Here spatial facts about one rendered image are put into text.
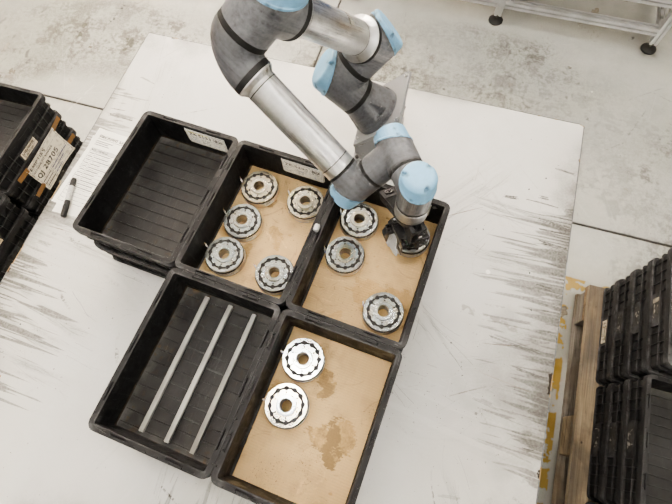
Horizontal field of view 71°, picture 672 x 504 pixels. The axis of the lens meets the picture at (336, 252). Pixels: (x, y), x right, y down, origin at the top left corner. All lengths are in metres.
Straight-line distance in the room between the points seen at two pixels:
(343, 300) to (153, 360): 0.50
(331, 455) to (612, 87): 2.42
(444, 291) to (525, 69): 1.76
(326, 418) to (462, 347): 0.43
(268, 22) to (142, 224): 0.70
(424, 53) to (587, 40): 0.91
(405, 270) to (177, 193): 0.69
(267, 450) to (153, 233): 0.66
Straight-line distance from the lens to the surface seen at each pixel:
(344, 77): 1.34
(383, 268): 1.25
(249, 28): 0.99
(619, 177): 2.67
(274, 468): 1.18
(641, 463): 1.74
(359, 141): 1.46
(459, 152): 1.61
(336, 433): 1.17
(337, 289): 1.23
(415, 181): 0.93
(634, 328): 1.91
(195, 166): 1.46
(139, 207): 1.45
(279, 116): 1.03
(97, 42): 3.26
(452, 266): 1.42
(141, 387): 1.28
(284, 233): 1.30
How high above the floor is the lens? 2.00
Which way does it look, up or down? 68 degrees down
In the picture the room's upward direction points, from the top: 5 degrees counter-clockwise
